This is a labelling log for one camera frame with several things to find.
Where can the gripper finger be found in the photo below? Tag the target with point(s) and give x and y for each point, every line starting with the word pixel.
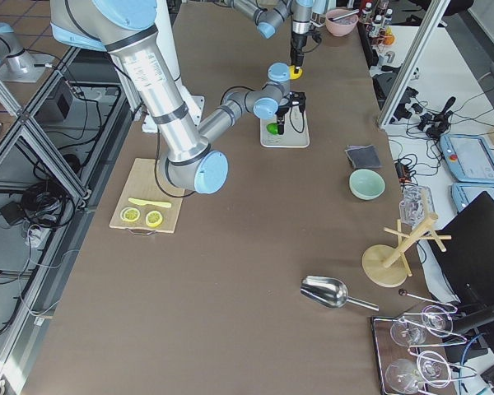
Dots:
pixel 280 125

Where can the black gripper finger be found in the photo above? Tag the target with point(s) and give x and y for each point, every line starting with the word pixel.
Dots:
pixel 298 62

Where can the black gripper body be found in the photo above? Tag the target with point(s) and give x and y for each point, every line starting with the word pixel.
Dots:
pixel 281 113
pixel 297 42

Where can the green lime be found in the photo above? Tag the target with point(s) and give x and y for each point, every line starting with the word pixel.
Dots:
pixel 272 128

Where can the yellow lemon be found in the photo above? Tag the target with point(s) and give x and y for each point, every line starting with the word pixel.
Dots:
pixel 295 72

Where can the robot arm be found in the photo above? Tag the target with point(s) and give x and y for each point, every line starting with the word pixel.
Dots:
pixel 127 30
pixel 268 21

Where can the beige rabbit tray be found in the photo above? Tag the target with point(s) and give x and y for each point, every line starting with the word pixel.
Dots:
pixel 296 133

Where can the pink bowl with ice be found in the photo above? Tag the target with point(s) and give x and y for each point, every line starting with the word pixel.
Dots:
pixel 340 22

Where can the grey folded cloth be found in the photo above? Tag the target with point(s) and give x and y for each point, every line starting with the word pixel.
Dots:
pixel 363 157

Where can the mint green bowl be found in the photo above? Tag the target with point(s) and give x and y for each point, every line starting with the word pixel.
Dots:
pixel 366 184

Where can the bamboo cutting board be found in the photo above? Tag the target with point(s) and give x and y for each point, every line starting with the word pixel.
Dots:
pixel 145 181

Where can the clear glass jar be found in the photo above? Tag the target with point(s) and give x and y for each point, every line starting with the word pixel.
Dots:
pixel 416 203

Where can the lemon slice lower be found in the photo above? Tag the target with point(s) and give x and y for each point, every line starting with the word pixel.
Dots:
pixel 153 219

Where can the lemon slice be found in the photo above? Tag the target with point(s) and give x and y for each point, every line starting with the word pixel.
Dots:
pixel 130 214
pixel 153 219

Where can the yellow plastic knife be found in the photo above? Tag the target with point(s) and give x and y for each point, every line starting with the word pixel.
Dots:
pixel 144 202

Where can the lemon slice upper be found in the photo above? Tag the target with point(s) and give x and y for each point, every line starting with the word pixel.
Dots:
pixel 130 214

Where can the wooden mug tree stand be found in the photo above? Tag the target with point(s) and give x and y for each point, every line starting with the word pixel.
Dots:
pixel 388 266

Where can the metal scoop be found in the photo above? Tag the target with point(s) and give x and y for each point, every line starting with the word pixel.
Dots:
pixel 331 293

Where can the upper teach pendant tablet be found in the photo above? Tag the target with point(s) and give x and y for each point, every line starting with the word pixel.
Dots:
pixel 469 158

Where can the teach pendant tablet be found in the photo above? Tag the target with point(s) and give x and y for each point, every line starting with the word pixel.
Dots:
pixel 469 158
pixel 464 193

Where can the lower teach pendant tablet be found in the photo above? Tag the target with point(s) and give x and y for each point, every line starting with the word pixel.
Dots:
pixel 464 193

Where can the black monitor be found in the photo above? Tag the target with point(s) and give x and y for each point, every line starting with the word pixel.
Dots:
pixel 468 262

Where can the wine glass upper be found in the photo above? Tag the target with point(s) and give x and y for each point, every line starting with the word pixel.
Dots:
pixel 413 328

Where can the wine glass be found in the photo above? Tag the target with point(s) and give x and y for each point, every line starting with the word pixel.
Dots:
pixel 413 328
pixel 430 369

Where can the wine glass lower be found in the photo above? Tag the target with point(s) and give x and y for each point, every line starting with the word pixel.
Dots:
pixel 430 369

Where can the aluminium frame post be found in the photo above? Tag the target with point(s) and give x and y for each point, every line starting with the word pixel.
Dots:
pixel 430 21

